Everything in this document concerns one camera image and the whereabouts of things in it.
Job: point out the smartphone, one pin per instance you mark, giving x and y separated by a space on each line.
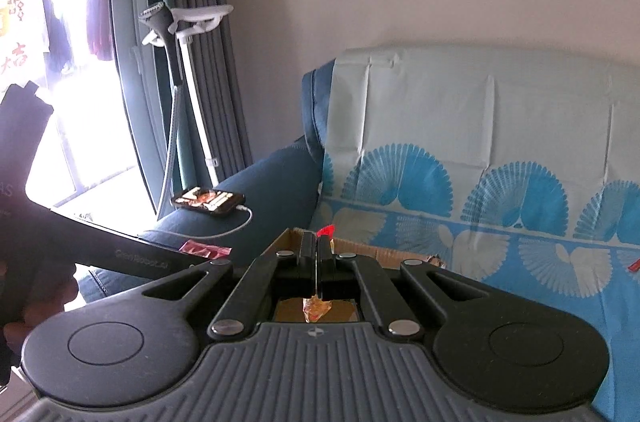
210 199

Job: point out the white garment steamer stand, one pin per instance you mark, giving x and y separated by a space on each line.
200 15

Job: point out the person's left hand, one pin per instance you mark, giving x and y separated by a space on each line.
47 302

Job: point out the dark red snack packet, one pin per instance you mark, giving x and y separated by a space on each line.
205 248

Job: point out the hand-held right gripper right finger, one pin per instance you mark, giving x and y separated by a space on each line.
325 267

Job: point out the blue white printed cloth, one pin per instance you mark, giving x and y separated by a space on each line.
450 102

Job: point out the small red packet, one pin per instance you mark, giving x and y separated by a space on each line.
635 265

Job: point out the blue fabric sofa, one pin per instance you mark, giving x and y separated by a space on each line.
270 182

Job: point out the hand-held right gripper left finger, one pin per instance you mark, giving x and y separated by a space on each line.
309 267

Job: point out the hanging clothes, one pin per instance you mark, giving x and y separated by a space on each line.
95 22

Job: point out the cardboard box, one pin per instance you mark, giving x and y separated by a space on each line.
380 254

